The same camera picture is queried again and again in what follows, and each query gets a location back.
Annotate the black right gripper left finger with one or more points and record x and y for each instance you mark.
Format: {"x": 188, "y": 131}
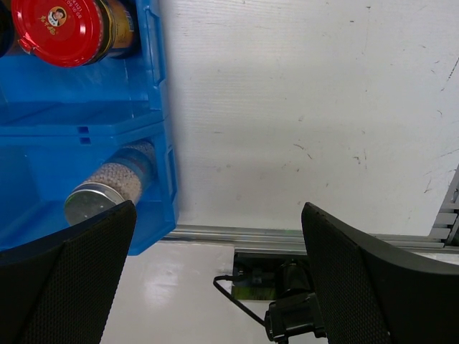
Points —
{"x": 60, "y": 288}

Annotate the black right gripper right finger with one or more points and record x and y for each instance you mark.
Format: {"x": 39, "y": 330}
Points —
{"x": 372, "y": 292}

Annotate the silver-lid pepper jar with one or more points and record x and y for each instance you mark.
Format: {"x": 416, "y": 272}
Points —
{"x": 124, "y": 176}

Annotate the red-lid sauce jar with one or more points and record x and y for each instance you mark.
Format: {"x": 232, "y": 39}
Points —
{"x": 8, "y": 31}
{"x": 75, "y": 33}

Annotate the blue bin near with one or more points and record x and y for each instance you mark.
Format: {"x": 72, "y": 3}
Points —
{"x": 39, "y": 172}

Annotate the blue bin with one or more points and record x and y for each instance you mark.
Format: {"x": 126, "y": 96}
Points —
{"x": 111, "y": 95}
{"x": 39, "y": 172}

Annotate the blue bin middle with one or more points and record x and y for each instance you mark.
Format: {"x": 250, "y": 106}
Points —
{"x": 111, "y": 95}

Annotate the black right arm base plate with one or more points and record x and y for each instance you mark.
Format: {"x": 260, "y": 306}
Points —
{"x": 276, "y": 291}

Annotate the aluminium frame rail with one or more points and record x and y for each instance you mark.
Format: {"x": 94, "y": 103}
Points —
{"x": 442, "y": 239}

